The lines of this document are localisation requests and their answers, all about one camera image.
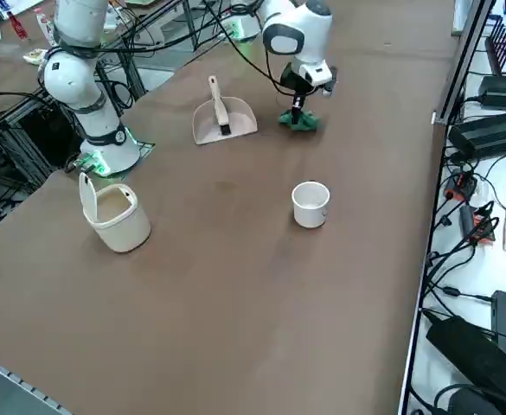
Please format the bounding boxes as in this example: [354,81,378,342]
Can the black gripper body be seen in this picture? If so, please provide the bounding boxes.
[279,61,312,97]

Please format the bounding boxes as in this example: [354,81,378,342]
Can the green cloth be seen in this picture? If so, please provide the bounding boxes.
[277,110,323,133]

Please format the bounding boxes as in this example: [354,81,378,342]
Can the beige plastic dustpan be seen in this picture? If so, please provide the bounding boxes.
[191,96,259,146]

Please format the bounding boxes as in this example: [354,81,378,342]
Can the beige brush black bristles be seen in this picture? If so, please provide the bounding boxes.
[207,75,233,137]

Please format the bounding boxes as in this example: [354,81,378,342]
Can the black orange power strip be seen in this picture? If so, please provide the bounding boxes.
[445,170,479,202]
[458,202,501,246]

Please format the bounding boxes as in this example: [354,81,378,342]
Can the black power adapter brick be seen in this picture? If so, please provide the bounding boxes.
[448,110,506,162]

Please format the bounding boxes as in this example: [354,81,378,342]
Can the beige bin with lid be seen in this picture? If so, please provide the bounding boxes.
[78,171,152,254]

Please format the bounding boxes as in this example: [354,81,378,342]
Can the white bottle red cap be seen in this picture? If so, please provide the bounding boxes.
[34,6,60,47]

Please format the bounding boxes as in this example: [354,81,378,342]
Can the small snack packet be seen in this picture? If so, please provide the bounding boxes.
[22,48,49,67]

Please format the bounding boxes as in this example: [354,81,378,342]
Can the large black power adapter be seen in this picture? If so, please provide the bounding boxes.
[425,315,506,415]

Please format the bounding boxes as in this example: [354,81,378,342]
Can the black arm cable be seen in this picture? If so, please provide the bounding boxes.
[200,0,299,96]

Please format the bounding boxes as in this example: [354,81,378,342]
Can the white mug black handle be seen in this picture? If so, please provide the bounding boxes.
[291,181,331,230]

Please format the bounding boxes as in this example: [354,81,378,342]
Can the aluminium frame post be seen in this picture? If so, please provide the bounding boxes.
[431,0,496,127]

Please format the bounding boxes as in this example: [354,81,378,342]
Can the aluminium table edge rail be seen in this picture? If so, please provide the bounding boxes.
[0,348,71,415]

